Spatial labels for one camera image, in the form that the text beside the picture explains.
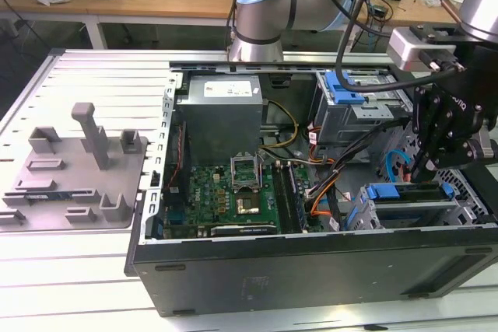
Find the grey optical drive cage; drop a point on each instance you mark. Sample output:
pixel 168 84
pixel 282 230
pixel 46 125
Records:
pixel 350 122

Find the black wrist mount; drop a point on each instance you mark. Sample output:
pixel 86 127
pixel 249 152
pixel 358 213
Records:
pixel 478 60

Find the grey power supply unit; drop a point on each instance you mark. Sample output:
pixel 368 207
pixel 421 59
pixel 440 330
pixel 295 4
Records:
pixel 218 122

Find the grey camera beside gripper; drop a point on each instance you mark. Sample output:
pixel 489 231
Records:
pixel 488 145

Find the black open PC case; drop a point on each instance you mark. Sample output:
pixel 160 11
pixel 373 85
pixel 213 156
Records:
pixel 272 277

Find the RAM stick with white label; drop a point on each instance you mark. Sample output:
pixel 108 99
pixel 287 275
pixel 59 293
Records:
pixel 46 195

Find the hard disk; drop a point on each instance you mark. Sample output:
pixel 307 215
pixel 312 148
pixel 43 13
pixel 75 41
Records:
pixel 420 192

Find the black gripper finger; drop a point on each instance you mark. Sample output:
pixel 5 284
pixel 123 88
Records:
pixel 428 110
pixel 455 151

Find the grey metal disk bay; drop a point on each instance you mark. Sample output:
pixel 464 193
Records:
pixel 412 215

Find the thin metal locking lever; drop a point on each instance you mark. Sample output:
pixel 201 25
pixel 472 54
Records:
pixel 261 168

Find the wooden desk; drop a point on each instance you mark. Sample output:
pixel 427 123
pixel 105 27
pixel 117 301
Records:
pixel 155 1

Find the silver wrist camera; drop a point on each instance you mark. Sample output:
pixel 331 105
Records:
pixel 404 46

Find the grey parts rack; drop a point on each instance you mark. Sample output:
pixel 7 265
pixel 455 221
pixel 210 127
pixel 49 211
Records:
pixel 66 180

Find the black graphics card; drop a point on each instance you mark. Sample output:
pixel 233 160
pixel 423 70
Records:
pixel 241 230

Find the CPU socket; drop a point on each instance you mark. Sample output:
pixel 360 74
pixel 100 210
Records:
pixel 247 204

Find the blue drive cage latch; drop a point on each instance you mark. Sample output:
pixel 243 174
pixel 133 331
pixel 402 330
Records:
pixel 338 89

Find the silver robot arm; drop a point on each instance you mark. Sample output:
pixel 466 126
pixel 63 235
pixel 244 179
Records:
pixel 264 17

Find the green motherboard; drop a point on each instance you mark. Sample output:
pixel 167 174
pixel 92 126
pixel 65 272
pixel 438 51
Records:
pixel 206 200

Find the blue RAM stick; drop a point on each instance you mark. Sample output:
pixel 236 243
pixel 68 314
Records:
pixel 296 200

